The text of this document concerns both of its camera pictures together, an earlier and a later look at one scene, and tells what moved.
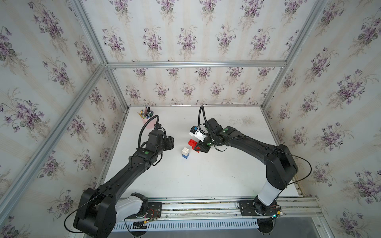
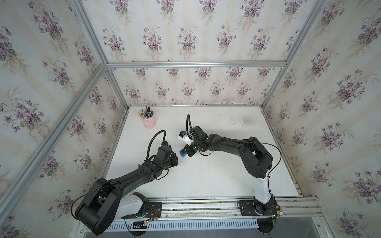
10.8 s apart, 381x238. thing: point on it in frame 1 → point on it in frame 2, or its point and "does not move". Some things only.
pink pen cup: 151,124 does not move
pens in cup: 147,113 does not move
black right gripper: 203,147 → 187,150
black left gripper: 169,143 → 174,159
